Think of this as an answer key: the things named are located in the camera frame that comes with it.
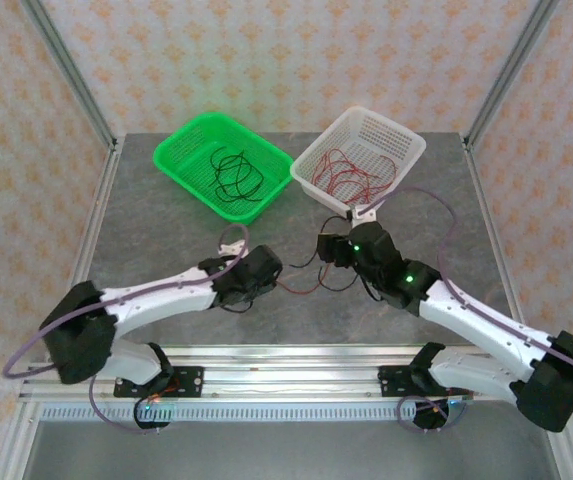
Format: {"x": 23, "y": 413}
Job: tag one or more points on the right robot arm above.
{"x": 481, "y": 320}

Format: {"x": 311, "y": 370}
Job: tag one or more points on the white plastic basket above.
{"x": 366, "y": 135}

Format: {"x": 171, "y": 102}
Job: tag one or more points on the green plastic basket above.
{"x": 191, "y": 150}

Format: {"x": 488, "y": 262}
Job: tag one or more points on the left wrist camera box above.
{"x": 233, "y": 247}

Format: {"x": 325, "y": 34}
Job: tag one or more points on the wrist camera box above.
{"x": 233, "y": 247}
{"x": 363, "y": 212}

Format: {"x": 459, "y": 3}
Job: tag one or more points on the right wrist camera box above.
{"x": 363, "y": 212}

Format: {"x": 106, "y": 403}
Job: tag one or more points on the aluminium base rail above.
{"x": 291, "y": 372}

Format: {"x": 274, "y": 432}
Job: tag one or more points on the aluminium table side rail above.
{"x": 96, "y": 220}
{"x": 486, "y": 210}

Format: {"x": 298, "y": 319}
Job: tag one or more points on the aluminium frame post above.
{"x": 16, "y": 445}
{"x": 68, "y": 70}
{"x": 511, "y": 70}
{"x": 563, "y": 450}

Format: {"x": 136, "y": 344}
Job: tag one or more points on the aluminium lower frame post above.
{"x": 16, "y": 445}
{"x": 563, "y": 450}

